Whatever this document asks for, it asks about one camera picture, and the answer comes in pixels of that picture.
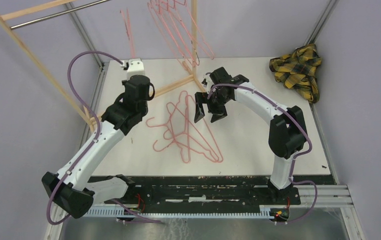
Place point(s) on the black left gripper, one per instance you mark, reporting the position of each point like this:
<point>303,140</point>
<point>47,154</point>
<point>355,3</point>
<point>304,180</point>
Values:
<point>123,82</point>

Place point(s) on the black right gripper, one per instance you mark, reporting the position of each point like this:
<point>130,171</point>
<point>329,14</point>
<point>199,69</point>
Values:
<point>201,97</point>

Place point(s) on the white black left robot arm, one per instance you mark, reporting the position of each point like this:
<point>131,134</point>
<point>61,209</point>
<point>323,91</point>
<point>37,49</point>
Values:
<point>69,188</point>

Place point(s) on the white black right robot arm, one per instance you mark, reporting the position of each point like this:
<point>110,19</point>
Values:
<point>287,128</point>

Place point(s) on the yellow plaid shirt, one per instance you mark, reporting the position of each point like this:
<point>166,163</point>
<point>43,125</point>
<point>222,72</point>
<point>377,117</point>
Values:
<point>297,71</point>

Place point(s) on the metal rack rod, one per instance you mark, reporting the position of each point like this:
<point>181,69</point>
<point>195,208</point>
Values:
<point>58,14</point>

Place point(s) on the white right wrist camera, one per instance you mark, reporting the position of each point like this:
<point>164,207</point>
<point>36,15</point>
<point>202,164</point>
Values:
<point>207,82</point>

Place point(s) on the pink wire hanger pile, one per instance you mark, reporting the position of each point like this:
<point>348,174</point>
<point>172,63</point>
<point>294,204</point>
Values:
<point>203,145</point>

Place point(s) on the pink wire hanger with hook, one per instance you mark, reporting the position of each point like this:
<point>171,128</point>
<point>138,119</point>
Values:
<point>159,147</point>

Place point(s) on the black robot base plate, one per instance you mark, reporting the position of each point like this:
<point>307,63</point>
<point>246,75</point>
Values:
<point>204,194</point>

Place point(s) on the white slotted cable duct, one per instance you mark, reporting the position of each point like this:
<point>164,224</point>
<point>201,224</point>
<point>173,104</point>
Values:
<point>120,212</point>

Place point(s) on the wooden clothes rack frame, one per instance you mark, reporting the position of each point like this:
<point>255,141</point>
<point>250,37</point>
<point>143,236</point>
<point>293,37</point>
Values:
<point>82,111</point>

